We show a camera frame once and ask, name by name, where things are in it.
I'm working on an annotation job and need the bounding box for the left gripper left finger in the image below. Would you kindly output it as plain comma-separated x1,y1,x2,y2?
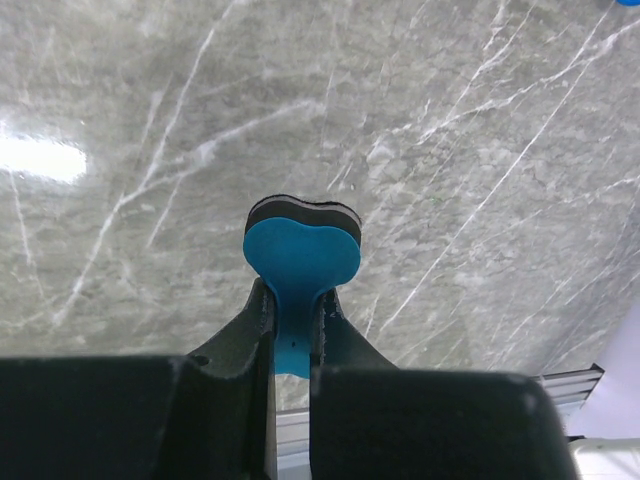
190,279,275,479

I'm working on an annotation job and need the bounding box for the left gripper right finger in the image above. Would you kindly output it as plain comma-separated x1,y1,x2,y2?
309,289,398,371

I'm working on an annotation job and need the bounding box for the blue heart-shaped eraser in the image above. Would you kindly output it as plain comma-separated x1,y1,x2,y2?
243,194,362,378

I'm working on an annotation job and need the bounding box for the aluminium mounting rail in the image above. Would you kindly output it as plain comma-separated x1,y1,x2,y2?
276,364,604,456

